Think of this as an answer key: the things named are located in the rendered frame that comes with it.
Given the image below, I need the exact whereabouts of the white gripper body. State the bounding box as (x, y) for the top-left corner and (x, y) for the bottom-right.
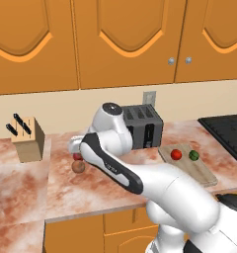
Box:
(67, 134), (89, 155)

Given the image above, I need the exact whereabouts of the red tomato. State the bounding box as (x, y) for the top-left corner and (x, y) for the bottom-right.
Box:
(170, 148), (184, 161)

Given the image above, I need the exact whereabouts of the green bell pepper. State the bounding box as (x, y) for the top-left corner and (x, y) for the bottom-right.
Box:
(188, 149), (200, 162)

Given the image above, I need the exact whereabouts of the wooden cutting board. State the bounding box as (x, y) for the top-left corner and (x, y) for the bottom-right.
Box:
(157, 142), (219, 188)

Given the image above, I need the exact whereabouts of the brown round food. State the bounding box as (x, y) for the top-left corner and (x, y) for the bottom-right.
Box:
(71, 159), (87, 175)

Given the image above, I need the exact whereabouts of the wooden knife block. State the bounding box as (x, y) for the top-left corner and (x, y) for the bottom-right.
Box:
(10, 116), (46, 164)

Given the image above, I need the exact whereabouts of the dark grey toaster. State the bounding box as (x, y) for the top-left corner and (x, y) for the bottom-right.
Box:
(120, 104), (165, 150)

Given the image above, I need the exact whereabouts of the orange drawer front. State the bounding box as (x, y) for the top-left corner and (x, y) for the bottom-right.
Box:
(103, 206), (159, 235)

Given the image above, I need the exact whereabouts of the orange upper cupboard door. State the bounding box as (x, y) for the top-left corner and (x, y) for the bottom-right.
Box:
(72, 0), (188, 90)
(174, 0), (237, 84)
(0, 0), (81, 97)

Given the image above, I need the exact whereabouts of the orange cupboard door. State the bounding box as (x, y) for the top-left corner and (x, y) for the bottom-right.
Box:
(174, 0), (237, 84)
(0, 0), (81, 97)
(104, 224), (162, 253)
(72, 0), (188, 90)

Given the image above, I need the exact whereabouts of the orange lower cupboard door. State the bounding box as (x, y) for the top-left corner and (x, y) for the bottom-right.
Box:
(104, 224), (162, 253)

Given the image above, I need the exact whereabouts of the black hob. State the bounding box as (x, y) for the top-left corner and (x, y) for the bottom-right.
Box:
(197, 113), (237, 169)

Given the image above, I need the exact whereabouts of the black knife handle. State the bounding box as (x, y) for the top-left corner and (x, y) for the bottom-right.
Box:
(13, 113), (33, 135)
(5, 123), (19, 137)

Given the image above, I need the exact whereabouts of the grey wall socket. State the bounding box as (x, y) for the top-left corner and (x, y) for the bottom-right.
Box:
(142, 91), (157, 107)

